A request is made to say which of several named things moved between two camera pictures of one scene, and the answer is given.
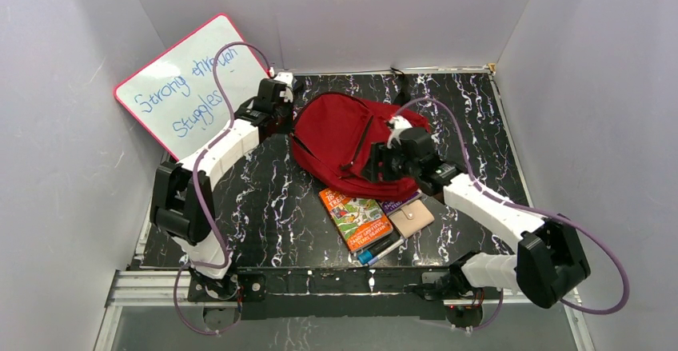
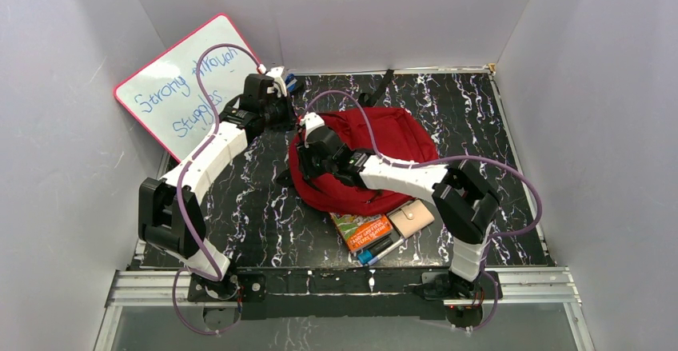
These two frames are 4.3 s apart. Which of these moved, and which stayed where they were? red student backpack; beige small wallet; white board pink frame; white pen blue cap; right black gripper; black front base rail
Moved: red student backpack; right black gripper
Stayed: white board pink frame; white pen blue cap; black front base rail; beige small wallet
